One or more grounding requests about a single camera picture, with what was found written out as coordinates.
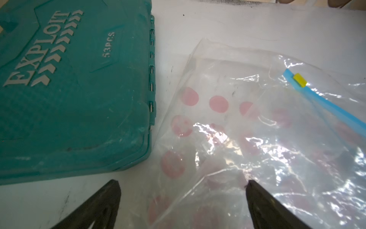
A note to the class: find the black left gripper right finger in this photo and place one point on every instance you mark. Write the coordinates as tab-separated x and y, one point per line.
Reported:
267	212

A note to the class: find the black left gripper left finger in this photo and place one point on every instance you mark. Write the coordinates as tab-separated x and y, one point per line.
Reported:
97	212

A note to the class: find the clear blue-zip zipper bag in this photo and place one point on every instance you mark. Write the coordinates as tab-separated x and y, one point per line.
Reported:
228	71

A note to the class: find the clear pink-zip dotted bag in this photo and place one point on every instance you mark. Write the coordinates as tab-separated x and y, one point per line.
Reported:
210	146

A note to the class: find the green plastic tool case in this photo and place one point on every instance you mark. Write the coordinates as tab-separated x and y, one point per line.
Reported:
77	87

